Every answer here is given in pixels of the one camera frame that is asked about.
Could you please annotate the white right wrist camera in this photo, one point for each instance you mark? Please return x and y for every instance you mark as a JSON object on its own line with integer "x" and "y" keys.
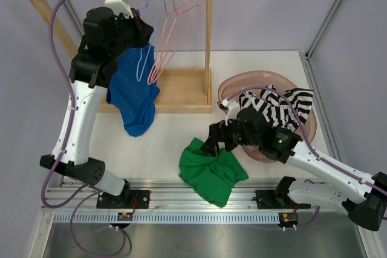
{"x": 230, "y": 108}

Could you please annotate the blue tank top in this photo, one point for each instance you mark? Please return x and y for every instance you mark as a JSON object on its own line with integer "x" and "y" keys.
{"x": 130, "y": 92}

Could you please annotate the black white striped tank top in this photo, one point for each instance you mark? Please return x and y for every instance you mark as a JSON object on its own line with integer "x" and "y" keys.
{"x": 287, "y": 111}

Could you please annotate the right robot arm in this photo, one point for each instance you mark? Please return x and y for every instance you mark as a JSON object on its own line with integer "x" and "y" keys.
{"x": 359, "y": 195}

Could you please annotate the aluminium frame post left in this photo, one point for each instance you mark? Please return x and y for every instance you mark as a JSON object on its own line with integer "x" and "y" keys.
{"x": 71, "y": 14}

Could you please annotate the aluminium frame post right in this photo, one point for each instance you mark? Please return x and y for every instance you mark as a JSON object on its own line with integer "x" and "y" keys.
{"x": 332, "y": 12}

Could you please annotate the wooden clothes rack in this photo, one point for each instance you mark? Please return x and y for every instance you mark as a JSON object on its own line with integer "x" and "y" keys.
{"x": 183, "y": 90}

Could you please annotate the pink translucent plastic basin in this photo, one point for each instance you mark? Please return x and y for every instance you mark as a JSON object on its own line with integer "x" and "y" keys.
{"x": 264, "y": 78}

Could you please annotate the pale pink tank top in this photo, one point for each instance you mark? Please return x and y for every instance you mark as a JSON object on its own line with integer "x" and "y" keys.
{"x": 251, "y": 150}

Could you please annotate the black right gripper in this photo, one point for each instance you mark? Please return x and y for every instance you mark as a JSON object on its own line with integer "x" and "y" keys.
{"x": 219, "y": 132}

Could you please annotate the pink wire hanger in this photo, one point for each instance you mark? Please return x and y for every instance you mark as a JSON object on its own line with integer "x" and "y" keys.
{"x": 186, "y": 29}

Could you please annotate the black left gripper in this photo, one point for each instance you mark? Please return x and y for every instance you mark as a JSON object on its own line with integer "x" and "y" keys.
{"x": 143, "y": 30}

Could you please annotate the aluminium frame post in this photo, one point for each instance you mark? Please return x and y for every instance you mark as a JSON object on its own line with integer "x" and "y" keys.
{"x": 71, "y": 14}
{"x": 332, "y": 12}

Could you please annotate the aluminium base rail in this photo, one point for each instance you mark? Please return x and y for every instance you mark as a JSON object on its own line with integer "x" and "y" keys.
{"x": 170, "y": 202}

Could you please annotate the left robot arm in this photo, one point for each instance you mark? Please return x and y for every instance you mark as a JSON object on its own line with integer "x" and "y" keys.
{"x": 107, "y": 36}

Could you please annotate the green tank top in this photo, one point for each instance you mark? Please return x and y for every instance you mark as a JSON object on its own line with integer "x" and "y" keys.
{"x": 211, "y": 177}

